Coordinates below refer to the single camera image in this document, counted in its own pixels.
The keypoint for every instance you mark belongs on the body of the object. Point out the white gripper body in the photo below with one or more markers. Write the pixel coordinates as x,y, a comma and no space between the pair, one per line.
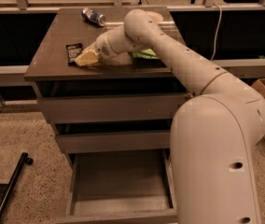
103,48

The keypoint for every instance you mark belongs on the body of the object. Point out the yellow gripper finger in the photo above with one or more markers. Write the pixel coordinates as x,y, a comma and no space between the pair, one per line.
91,46
87,58

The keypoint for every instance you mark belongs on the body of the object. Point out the black rxbar chocolate wrapper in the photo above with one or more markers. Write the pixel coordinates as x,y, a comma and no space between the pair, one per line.
73,51

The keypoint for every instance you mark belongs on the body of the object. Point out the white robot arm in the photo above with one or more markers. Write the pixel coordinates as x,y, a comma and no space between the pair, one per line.
212,134

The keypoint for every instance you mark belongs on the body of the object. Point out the grey top drawer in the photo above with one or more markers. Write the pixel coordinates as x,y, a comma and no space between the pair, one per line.
110,108

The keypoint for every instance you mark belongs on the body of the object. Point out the grey drawer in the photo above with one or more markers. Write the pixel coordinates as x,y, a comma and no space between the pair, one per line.
110,108
102,142
124,187

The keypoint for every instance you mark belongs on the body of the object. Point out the grey drawer cabinet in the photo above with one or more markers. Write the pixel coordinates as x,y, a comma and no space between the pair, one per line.
52,77

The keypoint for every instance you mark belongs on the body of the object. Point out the grey middle drawer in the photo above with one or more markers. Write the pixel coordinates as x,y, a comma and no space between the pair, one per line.
102,142

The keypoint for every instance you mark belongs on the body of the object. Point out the grey bottom drawer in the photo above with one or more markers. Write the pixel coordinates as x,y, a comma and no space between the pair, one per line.
124,187

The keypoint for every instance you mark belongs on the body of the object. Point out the blue soda can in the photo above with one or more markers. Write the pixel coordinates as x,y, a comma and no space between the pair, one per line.
93,16

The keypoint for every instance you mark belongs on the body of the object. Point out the green chip bag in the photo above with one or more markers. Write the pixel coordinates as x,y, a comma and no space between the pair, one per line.
144,54

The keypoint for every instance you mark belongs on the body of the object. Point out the black metal bar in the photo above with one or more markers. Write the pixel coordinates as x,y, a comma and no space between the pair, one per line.
24,159

